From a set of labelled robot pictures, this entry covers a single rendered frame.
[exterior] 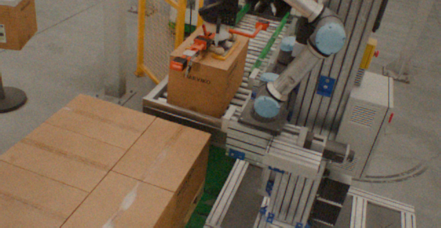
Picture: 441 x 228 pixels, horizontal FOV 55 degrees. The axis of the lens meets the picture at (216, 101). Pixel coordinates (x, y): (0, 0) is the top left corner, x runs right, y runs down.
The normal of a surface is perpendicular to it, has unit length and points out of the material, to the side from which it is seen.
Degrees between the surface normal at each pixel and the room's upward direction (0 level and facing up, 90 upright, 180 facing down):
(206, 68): 90
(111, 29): 90
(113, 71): 90
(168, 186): 0
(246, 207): 0
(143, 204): 0
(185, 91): 90
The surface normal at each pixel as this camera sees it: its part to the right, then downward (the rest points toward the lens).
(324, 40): -0.12, 0.42
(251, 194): 0.12, -0.83
